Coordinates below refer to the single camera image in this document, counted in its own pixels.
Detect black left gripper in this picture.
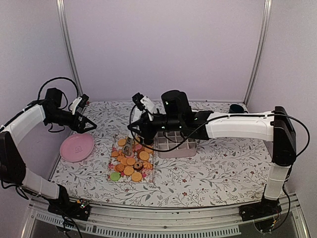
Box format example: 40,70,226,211
46,108,97,133

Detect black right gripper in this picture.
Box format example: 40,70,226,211
128,111,183,139

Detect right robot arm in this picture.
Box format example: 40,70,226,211
127,90,300,221

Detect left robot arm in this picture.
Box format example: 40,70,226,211
0,88,97,220

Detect pink round plate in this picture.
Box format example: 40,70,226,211
59,133,95,163

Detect pink tin with white dividers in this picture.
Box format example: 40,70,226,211
155,131,197,159

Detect floral rectangular tray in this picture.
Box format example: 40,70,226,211
107,136,155,183

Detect chocolate sprinkle donut cookie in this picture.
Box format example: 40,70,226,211
133,162,144,172

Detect swirl butter cookie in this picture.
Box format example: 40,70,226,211
114,164,125,173

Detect yellow dotted round biscuit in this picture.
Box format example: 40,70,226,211
131,172,143,182

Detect green sandwich cookie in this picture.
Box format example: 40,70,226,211
109,172,121,181

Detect dark blue mug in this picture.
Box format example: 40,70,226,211
229,104,245,114

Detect floral patterned tablecloth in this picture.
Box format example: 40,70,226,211
51,101,271,207

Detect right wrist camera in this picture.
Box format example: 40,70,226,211
132,93,156,114

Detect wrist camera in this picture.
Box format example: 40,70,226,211
132,93,156,114
68,94,89,115

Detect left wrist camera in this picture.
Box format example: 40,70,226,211
68,94,89,115

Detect aluminium front rail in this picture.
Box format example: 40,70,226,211
24,198,308,238

